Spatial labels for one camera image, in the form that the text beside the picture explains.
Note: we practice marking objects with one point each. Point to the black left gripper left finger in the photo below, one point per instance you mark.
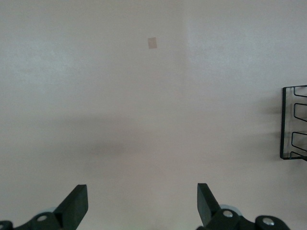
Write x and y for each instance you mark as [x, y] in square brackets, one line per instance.
[72, 208]

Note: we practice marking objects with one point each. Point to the small brown tape square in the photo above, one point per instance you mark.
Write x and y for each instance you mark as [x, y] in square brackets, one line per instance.
[152, 43]

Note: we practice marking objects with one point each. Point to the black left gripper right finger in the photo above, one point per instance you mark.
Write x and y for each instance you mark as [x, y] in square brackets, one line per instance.
[208, 208]

